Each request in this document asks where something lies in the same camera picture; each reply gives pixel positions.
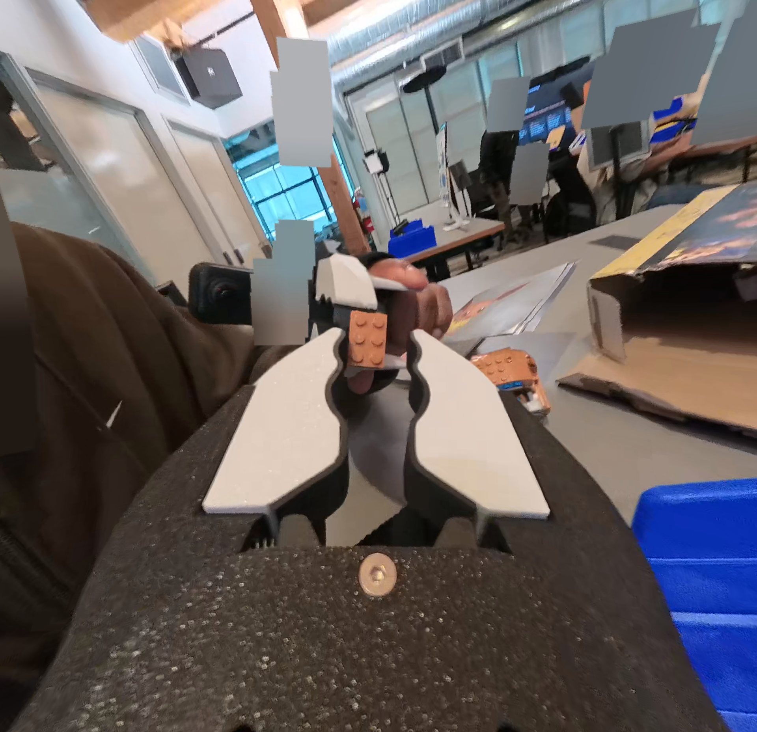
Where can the brown brick body model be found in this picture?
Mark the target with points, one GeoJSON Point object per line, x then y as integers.
{"type": "Point", "coordinates": [511, 377]}

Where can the orange studded plate brick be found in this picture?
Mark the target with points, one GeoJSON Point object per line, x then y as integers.
{"type": "Point", "coordinates": [368, 336]}

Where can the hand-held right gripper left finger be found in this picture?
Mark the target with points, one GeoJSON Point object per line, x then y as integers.
{"type": "Point", "coordinates": [272, 448]}

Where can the wooden ceiling beam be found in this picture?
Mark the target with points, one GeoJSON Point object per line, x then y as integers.
{"type": "Point", "coordinates": [308, 94]}

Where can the fox print instruction booklet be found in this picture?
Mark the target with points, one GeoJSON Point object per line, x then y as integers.
{"type": "Point", "coordinates": [509, 306]}

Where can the person's left hand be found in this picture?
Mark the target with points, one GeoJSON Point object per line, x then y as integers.
{"type": "Point", "coordinates": [414, 300]}

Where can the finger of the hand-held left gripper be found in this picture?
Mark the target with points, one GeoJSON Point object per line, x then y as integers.
{"type": "Point", "coordinates": [345, 280]}
{"type": "Point", "coordinates": [385, 361]}

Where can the grey desk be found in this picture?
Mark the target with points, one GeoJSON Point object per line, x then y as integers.
{"type": "Point", "coordinates": [591, 436]}

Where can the blue plastic bin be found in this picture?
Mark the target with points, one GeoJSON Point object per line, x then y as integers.
{"type": "Point", "coordinates": [704, 590]}

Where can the red fire extinguisher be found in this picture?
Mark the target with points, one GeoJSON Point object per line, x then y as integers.
{"type": "Point", "coordinates": [363, 215]}

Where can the black wall speaker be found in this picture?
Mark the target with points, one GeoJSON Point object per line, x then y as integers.
{"type": "Point", "coordinates": [209, 77]}

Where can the black computer monitor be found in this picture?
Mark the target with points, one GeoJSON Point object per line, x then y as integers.
{"type": "Point", "coordinates": [556, 99]}

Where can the stack of blue bins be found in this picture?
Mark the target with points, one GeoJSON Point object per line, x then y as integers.
{"type": "Point", "coordinates": [412, 240]}

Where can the printed cardboard box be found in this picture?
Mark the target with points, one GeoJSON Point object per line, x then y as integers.
{"type": "Point", "coordinates": [686, 318]}

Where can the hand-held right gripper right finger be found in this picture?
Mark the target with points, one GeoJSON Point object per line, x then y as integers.
{"type": "Point", "coordinates": [479, 448]}

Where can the silver ventilation duct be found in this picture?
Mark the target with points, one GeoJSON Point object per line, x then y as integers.
{"type": "Point", "coordinates": [473, 11]}

